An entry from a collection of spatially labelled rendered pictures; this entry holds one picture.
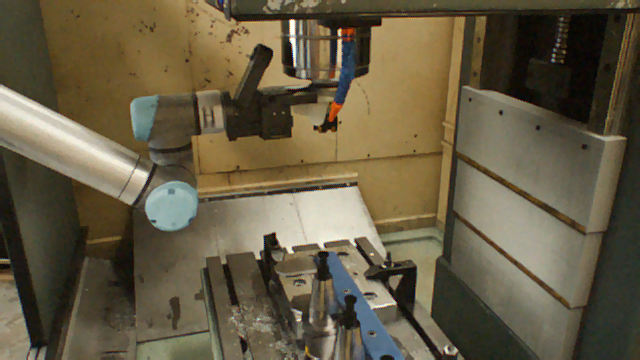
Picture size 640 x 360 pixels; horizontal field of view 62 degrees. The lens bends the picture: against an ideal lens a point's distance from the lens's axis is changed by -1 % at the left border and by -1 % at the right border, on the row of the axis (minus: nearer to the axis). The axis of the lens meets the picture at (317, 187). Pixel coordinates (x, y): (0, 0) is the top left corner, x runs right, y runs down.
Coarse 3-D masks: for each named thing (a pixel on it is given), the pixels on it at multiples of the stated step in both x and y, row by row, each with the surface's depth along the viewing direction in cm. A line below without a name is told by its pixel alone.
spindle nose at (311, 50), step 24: (288, 24) 89; (312, 24) 86; (288, 48) 90; (312, 48) 87; (336, 48) 87; (360, 48) 89; (288, 72) 92; (312, 72) 89; (336, 72) 89; (360, 72) 91
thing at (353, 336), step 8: (344, 328) 62; (352, 328) 62; (360, 328) 63; (336, 336) 63; (344, 336) 62; (352, 336) 62; (360, 336) 63; (336, 344) 63; (344, 344) 62; (352, 344) 62; (360, 344) 63; (336, 352) 63; (344, 352) 63; (352, 352) 62; (360, 352) 63
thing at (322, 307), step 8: (320, 280) 72; (328, 280) 72; (312, 288) 73; (320, 288) 72; (328, 288) 72; (312, 296) 73; (320, 296) 72; (328, 296) 72; (312, 304) 73; (320, 304) 72; (328, 304) 73; (336, 304) 74; (312, 312) 73; (320, 312) 73; (328, 312) 73; (336, 312) 74; (312, 320) 74; (320, 320) 73; (328, 320) 73; (336, 320) 74
